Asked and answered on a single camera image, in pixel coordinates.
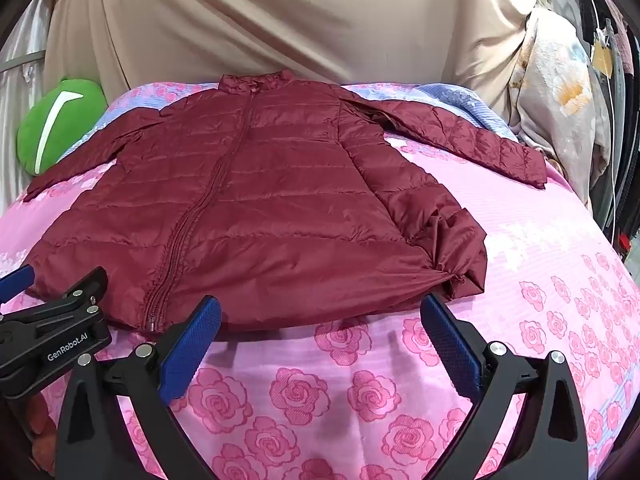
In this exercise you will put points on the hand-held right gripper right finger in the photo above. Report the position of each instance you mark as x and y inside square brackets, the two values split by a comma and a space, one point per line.
[450, 345]

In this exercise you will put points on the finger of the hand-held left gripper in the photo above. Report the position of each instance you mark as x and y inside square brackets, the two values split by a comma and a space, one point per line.
[15, 282]
[70, 300]

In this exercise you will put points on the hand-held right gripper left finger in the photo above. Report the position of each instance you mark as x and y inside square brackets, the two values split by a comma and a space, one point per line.
[192, 345]

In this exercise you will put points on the maroon puffer jacket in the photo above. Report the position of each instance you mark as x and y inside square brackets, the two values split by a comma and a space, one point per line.
[280, 200]

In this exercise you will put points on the dark hanging clothes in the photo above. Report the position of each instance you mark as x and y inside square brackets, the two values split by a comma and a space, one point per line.
[627, 110]

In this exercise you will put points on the pink floral blanket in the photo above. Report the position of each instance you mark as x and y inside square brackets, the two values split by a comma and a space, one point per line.
[525, 260]

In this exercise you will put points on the green plush pillow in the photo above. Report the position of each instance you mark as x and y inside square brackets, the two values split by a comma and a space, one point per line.
[60, 125]

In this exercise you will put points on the silver curtain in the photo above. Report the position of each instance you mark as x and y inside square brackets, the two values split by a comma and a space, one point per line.
[22, 110]

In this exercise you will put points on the white floral quilt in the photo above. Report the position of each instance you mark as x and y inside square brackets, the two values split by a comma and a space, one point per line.
[555, 95]

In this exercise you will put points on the yellow tag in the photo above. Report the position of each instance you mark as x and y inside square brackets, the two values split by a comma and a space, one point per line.
[602, 60]

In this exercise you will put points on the beige cloth sheet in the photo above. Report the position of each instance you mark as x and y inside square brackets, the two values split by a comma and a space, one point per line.
[275, 15]

